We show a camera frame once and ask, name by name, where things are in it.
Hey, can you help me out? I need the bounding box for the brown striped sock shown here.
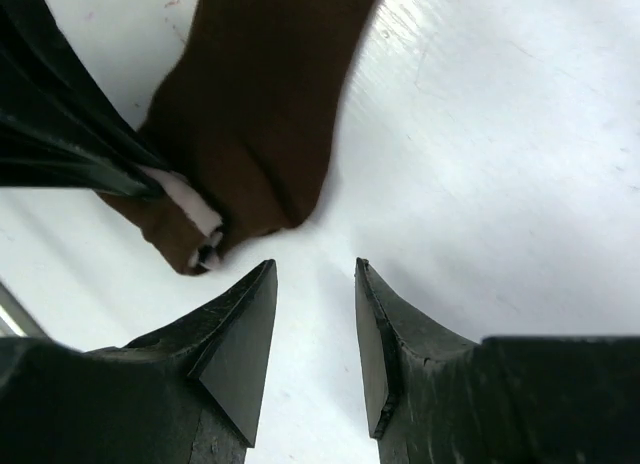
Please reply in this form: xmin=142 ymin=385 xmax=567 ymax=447
xmin=104 ymin=0 xmax=378 ymax=275

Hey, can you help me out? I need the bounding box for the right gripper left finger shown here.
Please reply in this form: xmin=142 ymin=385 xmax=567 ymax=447
xmin=1 ymin=260 xmax=278 ymax=463

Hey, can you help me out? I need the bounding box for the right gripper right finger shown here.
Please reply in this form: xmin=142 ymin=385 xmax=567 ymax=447
xmin=355 ymin=259 xmax=639 ymax=463

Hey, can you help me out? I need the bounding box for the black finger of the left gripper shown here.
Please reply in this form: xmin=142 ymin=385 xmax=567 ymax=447
xmin=1 ymin=0 xmax=165 ymax=198

